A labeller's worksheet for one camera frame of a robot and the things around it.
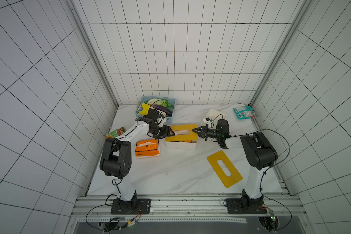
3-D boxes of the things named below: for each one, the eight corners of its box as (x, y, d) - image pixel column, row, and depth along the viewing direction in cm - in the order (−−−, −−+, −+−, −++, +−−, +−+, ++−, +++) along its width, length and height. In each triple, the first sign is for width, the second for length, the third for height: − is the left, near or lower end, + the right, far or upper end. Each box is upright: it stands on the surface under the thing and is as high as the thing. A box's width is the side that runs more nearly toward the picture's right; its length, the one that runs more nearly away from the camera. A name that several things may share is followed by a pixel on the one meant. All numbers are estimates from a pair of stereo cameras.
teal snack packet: (238, 119, 111) (240, 117, 109) (233, 109, 118) (234, 107, 116) (256, 117, 113) (257, 115, 111) (249, 107, 120) (251, 105, 118)
